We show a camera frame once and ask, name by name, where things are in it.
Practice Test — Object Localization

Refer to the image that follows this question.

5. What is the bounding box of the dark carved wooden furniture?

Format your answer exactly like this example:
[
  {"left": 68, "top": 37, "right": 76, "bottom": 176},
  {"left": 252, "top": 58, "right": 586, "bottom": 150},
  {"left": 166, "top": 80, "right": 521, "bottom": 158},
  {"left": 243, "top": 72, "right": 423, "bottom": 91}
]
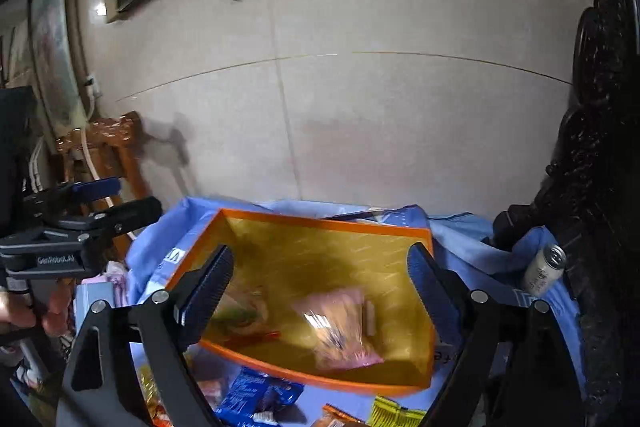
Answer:
[{"left": 492, "top": 0, "right": 640, "bottom": 427}]

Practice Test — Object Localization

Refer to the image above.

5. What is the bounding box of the orange cardboard box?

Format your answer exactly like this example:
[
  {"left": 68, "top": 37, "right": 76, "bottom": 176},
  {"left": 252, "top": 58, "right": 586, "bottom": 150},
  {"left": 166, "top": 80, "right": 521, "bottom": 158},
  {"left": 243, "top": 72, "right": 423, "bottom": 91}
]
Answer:
[{"left": 165, "top": 207, "right": 435, "bottom": 398}]

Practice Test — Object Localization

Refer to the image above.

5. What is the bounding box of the carved brown wooden chair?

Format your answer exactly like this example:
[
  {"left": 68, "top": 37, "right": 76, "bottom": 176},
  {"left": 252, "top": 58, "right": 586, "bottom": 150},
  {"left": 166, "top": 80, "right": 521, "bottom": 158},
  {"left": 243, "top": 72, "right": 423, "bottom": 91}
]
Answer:
[{"left": 52, "top": 111, "right": 152, "bottom": 254}]

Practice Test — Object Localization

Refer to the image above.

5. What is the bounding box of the blue snack packet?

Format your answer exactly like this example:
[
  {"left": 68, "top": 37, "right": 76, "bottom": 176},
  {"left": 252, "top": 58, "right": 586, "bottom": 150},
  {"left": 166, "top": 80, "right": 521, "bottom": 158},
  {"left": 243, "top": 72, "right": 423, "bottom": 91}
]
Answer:
[{"left": 215, "top": 366, "right": 306, "bottom": 427}]

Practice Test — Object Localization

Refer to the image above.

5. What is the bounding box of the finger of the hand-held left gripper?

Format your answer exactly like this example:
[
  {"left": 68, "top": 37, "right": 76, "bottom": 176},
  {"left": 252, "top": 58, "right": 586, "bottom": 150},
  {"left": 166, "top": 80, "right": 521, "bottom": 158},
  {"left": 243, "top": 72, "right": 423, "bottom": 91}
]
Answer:
[
  {"left": 22, "top": 177, "right": 123, "bottom": 222},
  {"left": 50, "top": 196, "right": 163, "bottom": 254}
]

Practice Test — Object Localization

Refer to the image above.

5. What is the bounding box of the gold and red snack packet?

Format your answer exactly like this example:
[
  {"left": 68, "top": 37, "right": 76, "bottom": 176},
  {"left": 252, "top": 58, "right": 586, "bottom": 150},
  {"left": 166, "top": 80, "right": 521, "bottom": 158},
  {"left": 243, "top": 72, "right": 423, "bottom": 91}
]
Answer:
[{"left": 137, "top": 363, "right": 174, "bottom": 427}]

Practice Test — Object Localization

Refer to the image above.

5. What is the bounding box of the white drink can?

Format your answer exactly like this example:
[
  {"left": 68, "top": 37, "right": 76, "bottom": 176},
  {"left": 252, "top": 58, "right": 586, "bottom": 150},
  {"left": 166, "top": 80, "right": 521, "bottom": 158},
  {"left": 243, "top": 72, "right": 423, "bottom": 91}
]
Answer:
[{"left": 520, "top": 244, "right": 569, "bottom": 297}]

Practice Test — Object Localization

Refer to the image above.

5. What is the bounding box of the blue printed cloth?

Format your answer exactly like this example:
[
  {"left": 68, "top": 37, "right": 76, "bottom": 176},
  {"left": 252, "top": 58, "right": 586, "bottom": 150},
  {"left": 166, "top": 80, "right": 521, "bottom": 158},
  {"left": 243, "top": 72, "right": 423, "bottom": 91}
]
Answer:
[{"left": 122, "top": 196, "right": 587, "bottom": 427}]

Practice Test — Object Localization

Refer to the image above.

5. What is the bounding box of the orange snack packet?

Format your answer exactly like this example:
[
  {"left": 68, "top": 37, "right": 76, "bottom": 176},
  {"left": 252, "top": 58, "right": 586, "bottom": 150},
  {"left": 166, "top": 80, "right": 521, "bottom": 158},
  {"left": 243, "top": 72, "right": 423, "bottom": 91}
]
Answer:
[{"left": 315, "top": 403, "right": 367, "bottom": 427}]

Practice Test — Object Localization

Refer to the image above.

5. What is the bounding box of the yellow snack packet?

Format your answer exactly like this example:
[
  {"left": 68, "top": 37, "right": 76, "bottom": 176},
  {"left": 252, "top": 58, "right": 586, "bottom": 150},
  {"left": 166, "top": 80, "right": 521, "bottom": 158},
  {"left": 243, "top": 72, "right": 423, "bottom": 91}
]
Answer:
[{"left": 369, "top": 395, "right": 429, "bottom": 427}]

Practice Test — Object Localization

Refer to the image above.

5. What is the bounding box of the light blue box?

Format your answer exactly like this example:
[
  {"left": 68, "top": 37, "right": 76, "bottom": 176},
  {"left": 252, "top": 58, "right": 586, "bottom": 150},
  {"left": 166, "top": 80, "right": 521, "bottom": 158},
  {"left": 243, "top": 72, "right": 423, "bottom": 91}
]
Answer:
[{"left": 74, "top": 282, "right": 117, "bottom": 340}]

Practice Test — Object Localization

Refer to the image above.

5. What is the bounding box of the pink snack packet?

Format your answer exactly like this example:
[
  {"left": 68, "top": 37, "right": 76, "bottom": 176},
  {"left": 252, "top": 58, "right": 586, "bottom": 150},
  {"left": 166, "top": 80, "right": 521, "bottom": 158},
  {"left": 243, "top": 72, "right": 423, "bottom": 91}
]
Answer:
[{"left": 291, "top": 286, "right": 387, "bottom": 372}]

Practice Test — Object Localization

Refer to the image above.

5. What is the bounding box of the person's left hand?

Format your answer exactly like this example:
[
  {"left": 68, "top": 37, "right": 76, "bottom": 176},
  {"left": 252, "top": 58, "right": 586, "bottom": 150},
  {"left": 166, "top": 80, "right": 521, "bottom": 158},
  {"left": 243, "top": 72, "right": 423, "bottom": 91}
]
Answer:
[{"left": 0, "top": 279, "right": 72, "bottom": 338}]

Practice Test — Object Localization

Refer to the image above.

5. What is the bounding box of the pink packet pile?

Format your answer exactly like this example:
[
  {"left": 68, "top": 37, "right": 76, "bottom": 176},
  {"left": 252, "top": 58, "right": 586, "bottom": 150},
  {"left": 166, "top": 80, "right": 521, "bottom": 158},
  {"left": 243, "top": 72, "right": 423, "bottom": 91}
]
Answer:
[{"left": 82, "top": 259, "right": 130, "bottom": 305}]

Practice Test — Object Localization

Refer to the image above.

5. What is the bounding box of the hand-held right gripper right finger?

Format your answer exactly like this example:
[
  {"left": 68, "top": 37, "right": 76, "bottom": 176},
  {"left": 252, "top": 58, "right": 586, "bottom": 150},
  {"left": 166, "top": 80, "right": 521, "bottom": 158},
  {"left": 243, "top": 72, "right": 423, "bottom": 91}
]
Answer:
[{"left": 407, "top": 243, "right": 586, "bottom": 427}]

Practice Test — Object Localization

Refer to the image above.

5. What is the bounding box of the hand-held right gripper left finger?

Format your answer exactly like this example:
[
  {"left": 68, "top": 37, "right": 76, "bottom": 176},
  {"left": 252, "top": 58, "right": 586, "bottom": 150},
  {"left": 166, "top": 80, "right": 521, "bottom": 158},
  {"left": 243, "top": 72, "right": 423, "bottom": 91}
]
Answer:
[{"left": 56, "top": 244, "right": 236, "bottom": 427}]

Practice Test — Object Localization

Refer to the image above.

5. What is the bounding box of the framed floral painting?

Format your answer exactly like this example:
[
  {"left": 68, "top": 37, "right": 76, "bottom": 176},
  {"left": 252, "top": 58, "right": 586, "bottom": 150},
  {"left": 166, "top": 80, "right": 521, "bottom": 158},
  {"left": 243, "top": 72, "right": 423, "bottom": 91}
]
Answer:
[{"left": 27, "top": 0, "right": 97, "bottom": 138}]

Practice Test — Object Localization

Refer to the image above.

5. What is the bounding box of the green snack packet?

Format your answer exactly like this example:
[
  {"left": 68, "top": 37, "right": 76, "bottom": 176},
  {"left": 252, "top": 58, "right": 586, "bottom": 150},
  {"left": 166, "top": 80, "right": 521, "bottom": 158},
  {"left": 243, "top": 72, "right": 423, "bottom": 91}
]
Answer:
[{"left": 212, "top": 283, "right": 282, "bottom": 344}]

